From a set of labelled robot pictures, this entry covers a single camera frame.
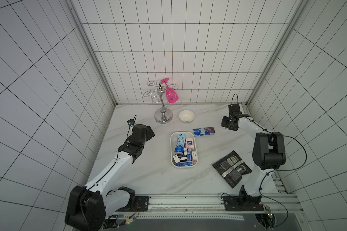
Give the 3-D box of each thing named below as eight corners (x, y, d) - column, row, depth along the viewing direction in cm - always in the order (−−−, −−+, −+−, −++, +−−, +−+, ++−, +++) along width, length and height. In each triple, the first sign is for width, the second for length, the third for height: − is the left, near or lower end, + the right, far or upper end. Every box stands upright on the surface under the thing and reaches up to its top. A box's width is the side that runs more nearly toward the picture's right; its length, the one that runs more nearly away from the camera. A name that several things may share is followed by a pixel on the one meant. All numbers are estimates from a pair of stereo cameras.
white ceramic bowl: (186, 125, 106) (187, 122, 103) (177, 117, 111) (177, 114, 108) (196, 118, 110) (197, 115, 107) (187, 110, 116) (187, 107, 113)
